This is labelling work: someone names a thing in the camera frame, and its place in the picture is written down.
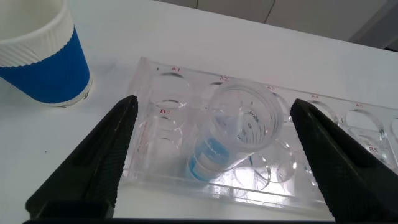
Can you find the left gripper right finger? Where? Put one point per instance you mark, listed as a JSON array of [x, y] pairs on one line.
[[342, 168]]

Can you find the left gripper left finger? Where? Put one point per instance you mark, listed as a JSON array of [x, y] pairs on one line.
[[93, 161]]

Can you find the blue liquid test tube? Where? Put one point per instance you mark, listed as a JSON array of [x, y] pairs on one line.
[[211, 155]]

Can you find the white blue paper cup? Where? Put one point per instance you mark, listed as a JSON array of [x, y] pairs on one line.
[[46, 77]]

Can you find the clear acrylic test tube rack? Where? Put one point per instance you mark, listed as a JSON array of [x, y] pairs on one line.
[[168, 93]]

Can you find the white partition panel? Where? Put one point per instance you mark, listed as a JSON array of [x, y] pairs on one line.
[[295, 15]]

